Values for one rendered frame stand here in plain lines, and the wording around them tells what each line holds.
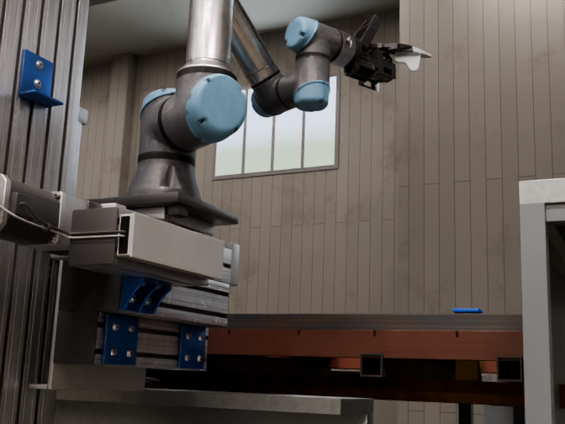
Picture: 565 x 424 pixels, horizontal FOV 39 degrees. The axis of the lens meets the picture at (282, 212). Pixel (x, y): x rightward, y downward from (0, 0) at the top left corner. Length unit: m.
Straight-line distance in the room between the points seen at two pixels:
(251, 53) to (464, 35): 5.97
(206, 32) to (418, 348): 0.78
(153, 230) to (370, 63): 0.78
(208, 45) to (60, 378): 0.66
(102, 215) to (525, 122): 6.19
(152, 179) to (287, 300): 7.65
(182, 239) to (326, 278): 7.68
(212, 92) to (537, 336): 0.70
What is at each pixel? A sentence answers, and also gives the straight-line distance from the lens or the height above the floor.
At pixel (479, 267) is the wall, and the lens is 7.01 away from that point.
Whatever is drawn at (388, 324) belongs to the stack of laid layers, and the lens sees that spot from 1.79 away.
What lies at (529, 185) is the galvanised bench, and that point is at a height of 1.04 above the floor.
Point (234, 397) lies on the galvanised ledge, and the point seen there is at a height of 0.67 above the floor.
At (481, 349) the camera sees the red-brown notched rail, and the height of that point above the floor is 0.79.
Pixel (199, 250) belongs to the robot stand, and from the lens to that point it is 1.35.
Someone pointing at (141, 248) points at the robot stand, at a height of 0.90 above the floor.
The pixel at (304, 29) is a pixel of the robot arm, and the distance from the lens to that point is 1.70.
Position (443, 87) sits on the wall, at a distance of 7.51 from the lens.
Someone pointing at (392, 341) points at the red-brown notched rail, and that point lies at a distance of 1.74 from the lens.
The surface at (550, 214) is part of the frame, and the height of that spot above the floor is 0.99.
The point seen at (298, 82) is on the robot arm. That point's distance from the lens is 1.69.
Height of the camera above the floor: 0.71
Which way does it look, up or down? 12 degrees up
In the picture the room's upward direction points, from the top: 2 degrees clockwise
